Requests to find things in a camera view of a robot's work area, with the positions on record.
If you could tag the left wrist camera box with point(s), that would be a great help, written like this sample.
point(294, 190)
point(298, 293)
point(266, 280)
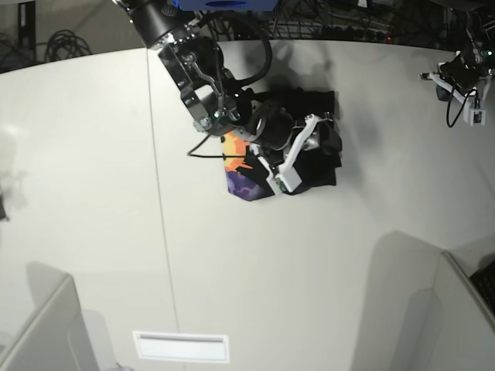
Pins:
point(474, 114)

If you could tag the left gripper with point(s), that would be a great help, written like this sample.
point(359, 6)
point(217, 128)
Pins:
point(465, 74)

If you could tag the left grey partition panel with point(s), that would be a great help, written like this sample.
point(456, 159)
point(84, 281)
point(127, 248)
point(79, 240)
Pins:
point(54, 337)

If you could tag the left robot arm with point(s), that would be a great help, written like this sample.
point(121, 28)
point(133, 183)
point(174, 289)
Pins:
point(475, 29)

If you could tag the grey partition panel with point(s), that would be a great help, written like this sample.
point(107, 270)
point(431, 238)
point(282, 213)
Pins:
point(463, 327)
point(54, 337)

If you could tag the white table slot plate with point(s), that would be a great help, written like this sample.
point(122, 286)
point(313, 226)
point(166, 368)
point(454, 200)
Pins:
point(175, 347)

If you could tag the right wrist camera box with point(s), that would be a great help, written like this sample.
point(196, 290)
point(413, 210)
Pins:
point(283, 182)

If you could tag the right grey partition panel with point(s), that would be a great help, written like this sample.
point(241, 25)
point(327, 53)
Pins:
point(463, 327)

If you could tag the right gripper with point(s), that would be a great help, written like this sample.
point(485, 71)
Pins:
point(276, 131)

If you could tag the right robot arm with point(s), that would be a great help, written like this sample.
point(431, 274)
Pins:
point(218, 102)

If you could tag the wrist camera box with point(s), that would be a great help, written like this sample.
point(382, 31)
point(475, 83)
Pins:
point(283, 182)
point(474, 114)

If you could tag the black T-shirt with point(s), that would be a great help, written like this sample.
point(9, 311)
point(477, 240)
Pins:
point(315, 154)

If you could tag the black keyboard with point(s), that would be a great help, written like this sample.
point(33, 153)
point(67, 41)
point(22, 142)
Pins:
point(483, 280)

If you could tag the blue box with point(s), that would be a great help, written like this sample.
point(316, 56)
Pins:
point(219, 5)

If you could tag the black power strip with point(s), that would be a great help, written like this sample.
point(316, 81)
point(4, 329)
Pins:
point(348, 34)

